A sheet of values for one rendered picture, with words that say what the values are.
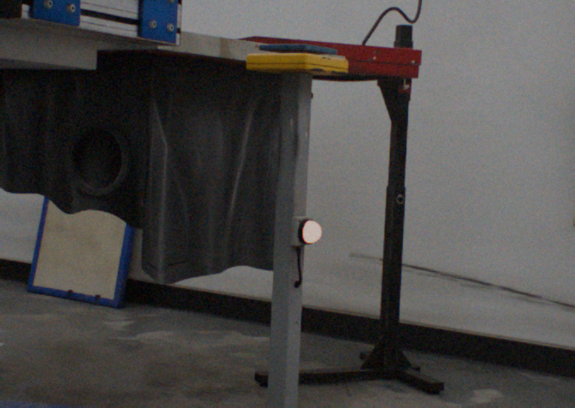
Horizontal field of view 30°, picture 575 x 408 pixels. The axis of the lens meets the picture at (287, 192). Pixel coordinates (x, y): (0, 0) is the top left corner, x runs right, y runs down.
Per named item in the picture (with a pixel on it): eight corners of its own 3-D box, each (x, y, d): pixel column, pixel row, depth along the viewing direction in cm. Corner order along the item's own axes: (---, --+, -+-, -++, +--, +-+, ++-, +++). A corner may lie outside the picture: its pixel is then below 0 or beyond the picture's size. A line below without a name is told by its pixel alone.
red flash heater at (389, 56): (363, 86, 383) (364, 53, 382) (430, 83, 341) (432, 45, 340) (201, 76, 358) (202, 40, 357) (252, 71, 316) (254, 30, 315)
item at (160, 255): (284, 271, 232) (293, 73, 230) (139, 290, 196) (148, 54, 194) (273, 270, 234) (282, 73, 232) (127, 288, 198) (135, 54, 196)
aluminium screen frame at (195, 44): (344, 73, 230) (345, 56, 230) (157, 49, 183) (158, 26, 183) (88, 73, 277) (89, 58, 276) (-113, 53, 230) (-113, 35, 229)
